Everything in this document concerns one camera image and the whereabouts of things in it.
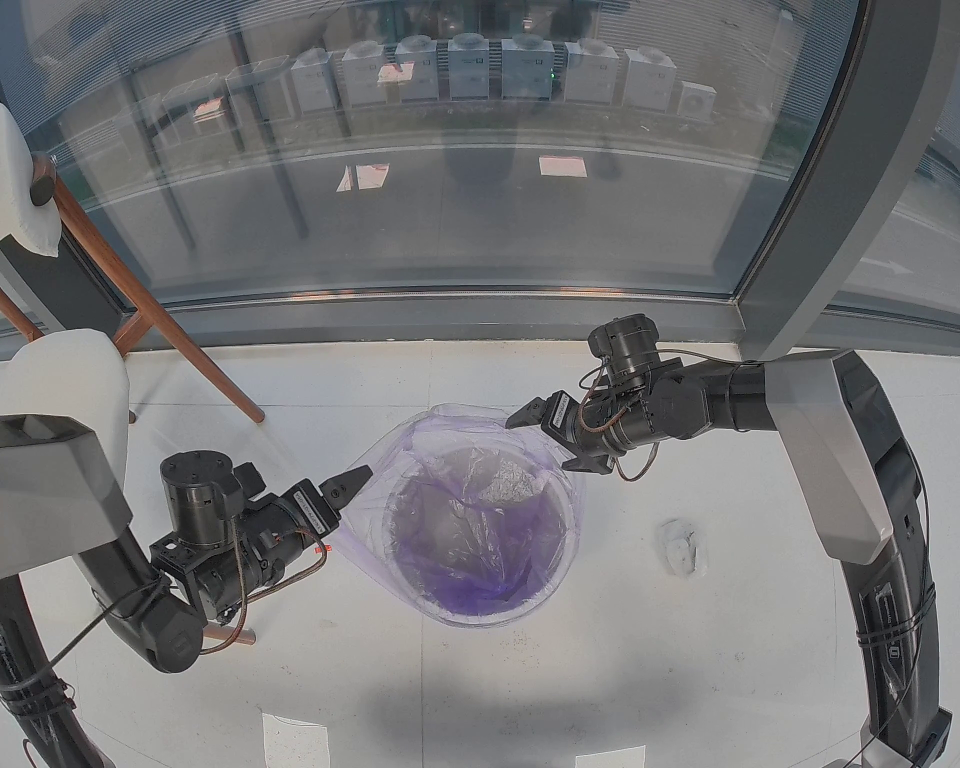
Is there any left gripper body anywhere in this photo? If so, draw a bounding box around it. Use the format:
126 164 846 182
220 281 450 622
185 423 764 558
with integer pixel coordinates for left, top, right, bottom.
258 479 343 568

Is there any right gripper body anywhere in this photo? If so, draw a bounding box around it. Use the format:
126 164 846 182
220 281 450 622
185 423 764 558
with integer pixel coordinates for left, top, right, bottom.
546 389 639 465

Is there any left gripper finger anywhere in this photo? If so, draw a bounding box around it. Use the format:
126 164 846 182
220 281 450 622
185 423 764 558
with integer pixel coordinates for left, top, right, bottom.
318 464 375 519

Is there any purple plastic bag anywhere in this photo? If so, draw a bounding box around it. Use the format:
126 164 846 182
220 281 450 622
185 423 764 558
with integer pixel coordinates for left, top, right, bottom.
325 401 588 630

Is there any white trash bin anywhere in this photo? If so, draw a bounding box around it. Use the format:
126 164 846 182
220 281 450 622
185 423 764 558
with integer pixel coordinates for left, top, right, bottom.
381 441 578 628

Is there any crumpled white paper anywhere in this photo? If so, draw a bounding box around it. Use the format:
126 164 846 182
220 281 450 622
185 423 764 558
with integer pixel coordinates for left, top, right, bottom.
657 516 711 579

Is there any wooden chair with white cushions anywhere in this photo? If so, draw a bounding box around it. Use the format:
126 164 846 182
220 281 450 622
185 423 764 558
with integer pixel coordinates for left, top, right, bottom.
0 101 267 651

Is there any window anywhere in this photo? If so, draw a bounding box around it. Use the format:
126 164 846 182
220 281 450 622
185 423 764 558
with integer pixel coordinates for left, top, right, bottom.
0 0 960 363

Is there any black cable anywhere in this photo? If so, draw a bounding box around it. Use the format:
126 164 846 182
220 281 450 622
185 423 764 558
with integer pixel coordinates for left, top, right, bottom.
41 579 168 678

